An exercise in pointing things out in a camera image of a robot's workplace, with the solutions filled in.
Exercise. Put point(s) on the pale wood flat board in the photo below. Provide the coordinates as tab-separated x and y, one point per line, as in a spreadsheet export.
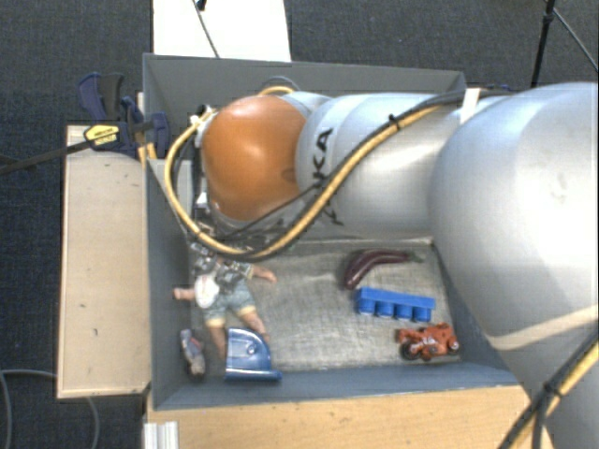
105	260

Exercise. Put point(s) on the grey metal bin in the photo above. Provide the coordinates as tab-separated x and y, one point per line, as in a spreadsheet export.
309	330

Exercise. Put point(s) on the purple toy eggplant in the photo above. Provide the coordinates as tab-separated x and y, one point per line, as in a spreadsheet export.
358	265

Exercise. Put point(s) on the small grey and blue toy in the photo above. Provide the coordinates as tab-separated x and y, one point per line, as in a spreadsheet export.
193	351

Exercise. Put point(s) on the doll in denim shorts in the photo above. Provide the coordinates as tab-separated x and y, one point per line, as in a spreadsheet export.
234	299

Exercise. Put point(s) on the red toy motorcycle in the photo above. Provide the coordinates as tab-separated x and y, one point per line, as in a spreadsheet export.
428	342

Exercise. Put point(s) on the blue toy building block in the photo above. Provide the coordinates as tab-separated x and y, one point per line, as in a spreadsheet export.
393	303

